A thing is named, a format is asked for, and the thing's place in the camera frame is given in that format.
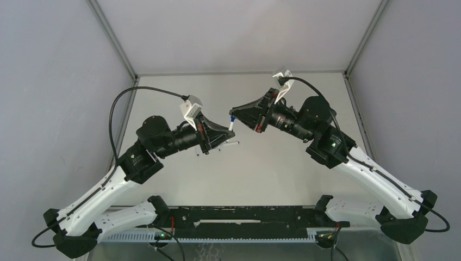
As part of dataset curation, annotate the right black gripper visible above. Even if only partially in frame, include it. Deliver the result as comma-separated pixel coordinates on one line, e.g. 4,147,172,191
229,89,313,144

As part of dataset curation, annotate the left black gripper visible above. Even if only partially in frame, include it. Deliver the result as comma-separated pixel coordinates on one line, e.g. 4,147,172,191
155,110,234,158

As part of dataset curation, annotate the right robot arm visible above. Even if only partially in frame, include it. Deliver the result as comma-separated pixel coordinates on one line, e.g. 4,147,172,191
229,88,437,244

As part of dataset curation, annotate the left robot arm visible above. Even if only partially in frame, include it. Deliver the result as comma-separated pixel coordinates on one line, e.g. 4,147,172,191
43,114,235,259

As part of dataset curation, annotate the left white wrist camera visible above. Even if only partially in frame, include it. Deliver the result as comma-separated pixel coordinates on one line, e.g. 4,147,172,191
180,95,203,130

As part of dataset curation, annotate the right black camera cable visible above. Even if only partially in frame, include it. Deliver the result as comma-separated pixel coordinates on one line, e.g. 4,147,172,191
279,76,451,233

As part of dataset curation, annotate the black camera cable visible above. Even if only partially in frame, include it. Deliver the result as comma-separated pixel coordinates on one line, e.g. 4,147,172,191
31,86,190,248
279,76,451,233

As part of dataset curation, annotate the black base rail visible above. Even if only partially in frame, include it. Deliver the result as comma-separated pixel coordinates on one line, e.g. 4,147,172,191
160,206,350,240

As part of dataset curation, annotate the left black camera cable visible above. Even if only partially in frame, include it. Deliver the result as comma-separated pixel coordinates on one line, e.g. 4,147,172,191
31,86,190,248

